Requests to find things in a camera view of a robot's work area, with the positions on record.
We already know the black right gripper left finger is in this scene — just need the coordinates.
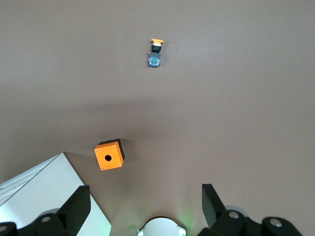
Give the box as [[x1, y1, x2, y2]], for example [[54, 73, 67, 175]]
[[0, 185, 92, 236]]

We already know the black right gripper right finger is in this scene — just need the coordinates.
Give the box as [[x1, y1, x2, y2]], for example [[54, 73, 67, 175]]
[[198, 183, 304, 236]]

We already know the yellow-capped push button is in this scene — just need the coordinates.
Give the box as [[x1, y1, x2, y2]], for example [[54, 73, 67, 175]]
[[147, 37, 165, 68]]

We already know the orange button enclosure box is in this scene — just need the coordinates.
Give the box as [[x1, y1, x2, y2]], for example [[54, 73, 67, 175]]
[[94, 138, 126, 171]]

